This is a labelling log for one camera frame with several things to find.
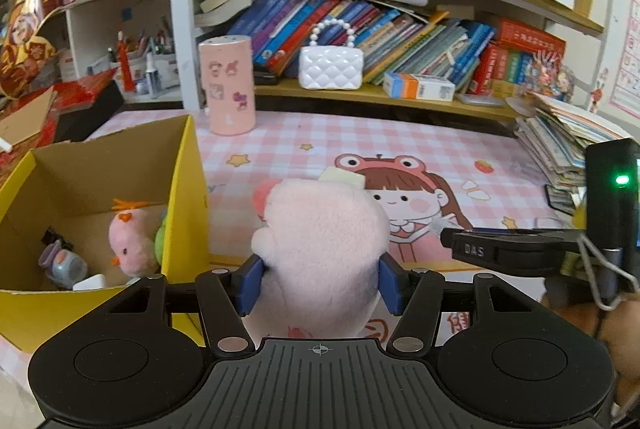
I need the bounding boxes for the brown cardboard sheet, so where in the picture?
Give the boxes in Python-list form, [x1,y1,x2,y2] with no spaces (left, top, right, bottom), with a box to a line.
[0,86,57,147]

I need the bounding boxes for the purple grey toy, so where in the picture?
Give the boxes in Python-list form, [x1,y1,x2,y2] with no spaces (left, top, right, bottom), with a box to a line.
[38,239,87,288]

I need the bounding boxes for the small pink chick plush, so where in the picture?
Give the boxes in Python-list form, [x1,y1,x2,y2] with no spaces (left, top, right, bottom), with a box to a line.
[108,198,169,278]

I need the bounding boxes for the green plush toy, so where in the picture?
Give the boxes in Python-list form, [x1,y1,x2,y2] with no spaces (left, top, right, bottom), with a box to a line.
[154,208,169,271]

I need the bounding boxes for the white quilted pearl-handle handbag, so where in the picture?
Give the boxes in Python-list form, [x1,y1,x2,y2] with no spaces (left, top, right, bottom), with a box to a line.
[298,18,365,91]

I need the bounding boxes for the stack of thin books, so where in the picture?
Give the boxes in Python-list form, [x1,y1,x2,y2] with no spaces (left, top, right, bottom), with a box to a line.
[514,91,627,190]

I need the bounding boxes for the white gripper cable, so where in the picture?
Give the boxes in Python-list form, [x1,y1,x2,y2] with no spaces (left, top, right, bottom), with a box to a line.
[577,233,640,312]

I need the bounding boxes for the pink sticker canister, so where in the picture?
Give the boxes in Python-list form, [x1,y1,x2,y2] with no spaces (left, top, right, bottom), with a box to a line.
[198,34,258,136]

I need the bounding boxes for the red gold foil balloon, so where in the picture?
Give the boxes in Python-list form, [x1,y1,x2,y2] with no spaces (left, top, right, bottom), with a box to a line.
[0,0,62,98]

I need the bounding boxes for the red boxed dictionary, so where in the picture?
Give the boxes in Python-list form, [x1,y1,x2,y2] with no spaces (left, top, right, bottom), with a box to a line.
[471,18,567,100]

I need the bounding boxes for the wooden bookshelf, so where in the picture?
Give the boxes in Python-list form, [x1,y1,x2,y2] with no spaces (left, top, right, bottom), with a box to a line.
[167,0,608,122]

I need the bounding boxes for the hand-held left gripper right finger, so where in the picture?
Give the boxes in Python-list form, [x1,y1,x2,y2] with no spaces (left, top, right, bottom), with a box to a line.
[378,254,537,355]

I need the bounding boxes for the person's right hand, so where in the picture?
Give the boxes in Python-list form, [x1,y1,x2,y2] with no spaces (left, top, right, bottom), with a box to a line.
[550,291,640,383]

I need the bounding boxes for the white cubby cabinet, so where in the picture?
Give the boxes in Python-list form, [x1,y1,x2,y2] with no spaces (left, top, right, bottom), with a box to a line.
[50,0,182,102]

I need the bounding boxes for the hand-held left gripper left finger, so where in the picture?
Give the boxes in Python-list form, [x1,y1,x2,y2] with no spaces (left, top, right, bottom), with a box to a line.
[107,254,266,356]

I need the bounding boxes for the white foam block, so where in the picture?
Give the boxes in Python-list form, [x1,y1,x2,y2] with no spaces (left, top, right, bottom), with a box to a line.
[319,166,367,190]

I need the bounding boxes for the yellow cardboard box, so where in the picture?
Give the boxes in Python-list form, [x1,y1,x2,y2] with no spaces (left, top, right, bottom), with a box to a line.
[0,114,212,354]

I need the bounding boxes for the white orange medicine box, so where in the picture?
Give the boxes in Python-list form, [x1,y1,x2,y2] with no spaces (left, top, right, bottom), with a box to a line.
[383,72,456,102]

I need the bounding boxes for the red flat box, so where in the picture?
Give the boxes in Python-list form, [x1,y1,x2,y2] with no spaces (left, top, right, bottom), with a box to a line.
[54,70,118,107]

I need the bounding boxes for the white small box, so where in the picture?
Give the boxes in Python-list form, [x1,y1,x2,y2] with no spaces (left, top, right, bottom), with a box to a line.
[72,274,109,293]

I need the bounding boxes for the pen holders with pens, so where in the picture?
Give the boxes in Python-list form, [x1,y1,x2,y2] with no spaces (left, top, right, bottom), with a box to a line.
[106,16,179,100]

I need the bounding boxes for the pink checkered tablecloth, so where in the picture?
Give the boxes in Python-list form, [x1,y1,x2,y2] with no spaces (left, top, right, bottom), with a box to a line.
[0,108,601,362]

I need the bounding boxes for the row of blue red books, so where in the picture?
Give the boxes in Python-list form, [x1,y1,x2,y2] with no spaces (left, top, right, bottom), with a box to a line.
[225,0,497,96]

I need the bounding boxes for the large pink plush toy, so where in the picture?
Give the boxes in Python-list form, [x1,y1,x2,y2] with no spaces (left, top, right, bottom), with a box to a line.
[248,177,390,341]

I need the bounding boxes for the pink wall poster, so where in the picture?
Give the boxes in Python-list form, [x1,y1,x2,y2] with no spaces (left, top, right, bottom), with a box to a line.
[609,0,640,116]

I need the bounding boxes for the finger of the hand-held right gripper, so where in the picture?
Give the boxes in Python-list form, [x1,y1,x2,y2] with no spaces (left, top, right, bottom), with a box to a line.
[440,226,588,280]

